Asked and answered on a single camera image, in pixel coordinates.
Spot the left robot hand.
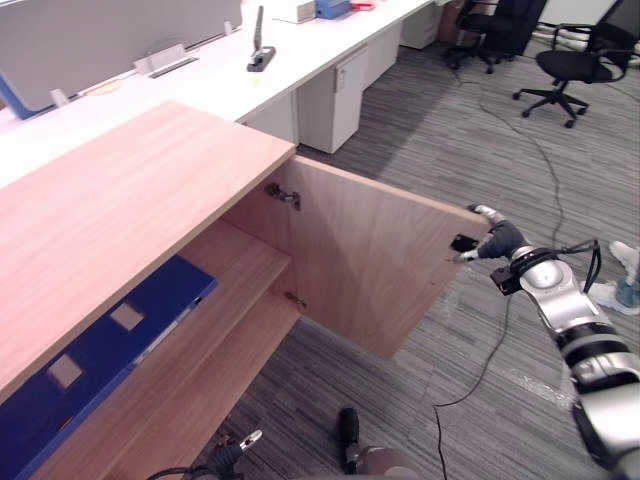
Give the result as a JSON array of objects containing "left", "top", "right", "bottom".
[{"left": 211, "top": 428, "right": 264, "bottom": 472}]

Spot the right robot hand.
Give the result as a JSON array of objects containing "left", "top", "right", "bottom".
[{"left": 452, "top": 203, "right": 533, "bottom": 264}]

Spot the wooden cabinet door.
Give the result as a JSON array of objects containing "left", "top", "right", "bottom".
[{"left": 272, "top": 154, "right": 494, "bottom": 361}]

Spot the wooden cabinet shelf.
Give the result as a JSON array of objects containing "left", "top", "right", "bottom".
[{"left": 29, "top": 219, "right": 293, "bottom": 480}]

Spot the blue folder with white label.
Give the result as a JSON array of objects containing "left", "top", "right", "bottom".
[
  {"left": 0, "top": 344, "right": 136, "bottom": 480},
  {"left": 82, "top": 254, "right": 220, "bottom": 369}
]

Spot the black mesh office chair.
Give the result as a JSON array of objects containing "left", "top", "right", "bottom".
[{"left": 511, "top": 0, "right": 640, "bottom": 130}]

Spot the wooden office cabinet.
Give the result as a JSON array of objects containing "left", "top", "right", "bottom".
[{"left": 0, "top": 99, "right": 309, "bottom": 480}]

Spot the dark robot foot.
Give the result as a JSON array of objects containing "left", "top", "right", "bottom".
[{"left": 337, "top": 406, "right": 362, "bottom": 474}]

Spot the silver robot leg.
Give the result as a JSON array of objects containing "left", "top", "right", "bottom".
[{"left": 349, "top": 443, "right": 419, "bottom": 480}]

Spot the long white desk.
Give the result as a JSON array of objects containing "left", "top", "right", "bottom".
[{"left": 0, "top": 0, "right": 435, "bottom": 190}]

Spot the blue box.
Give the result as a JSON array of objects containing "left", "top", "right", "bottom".
[{"left": 314, "top": 0, "right": 352, "bottom": 20}]

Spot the black desk stand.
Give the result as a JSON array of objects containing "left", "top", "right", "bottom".
[{"left": 245, "top": 5, "right": 277, "bottom": 73}]

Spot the grey desk divider panel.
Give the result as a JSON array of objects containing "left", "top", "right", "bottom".
[{"left": 0, "top": 0, "right": 245, "bottom": 115}]

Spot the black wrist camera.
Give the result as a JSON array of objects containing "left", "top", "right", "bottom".
[{"left": 490, "top": 267, "right": 522, "bottom": 297}]

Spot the thin black floor cable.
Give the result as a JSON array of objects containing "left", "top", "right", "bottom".
[{"left": 449, "top": 62, "right": 569, "bottom": 244}]

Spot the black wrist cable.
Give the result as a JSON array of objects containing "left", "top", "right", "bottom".
[{"left": 548, "top": 238, "right": 602, "bottom": 296}]

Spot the black robot tether cable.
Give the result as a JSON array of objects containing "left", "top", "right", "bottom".
[{"left": 431, "top": 294, "right": 512, "bottom": 480}]

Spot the white drawer pedestal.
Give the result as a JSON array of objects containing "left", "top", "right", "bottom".
[
  {"left": 296, "top": 42, "right": 370, "bottom": 155},
  {"left": 398, "top": 2, "right": 442, "bottom": 50}
]

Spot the silver desk cable box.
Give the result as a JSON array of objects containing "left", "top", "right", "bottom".
[{"left": 132, "top": 42, "right": 201, "bottom": 79}]

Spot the blue divider bracket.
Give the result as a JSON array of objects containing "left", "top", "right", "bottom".
[{"left": 0, "top": 73, "right": 42, "bottom": 121}]

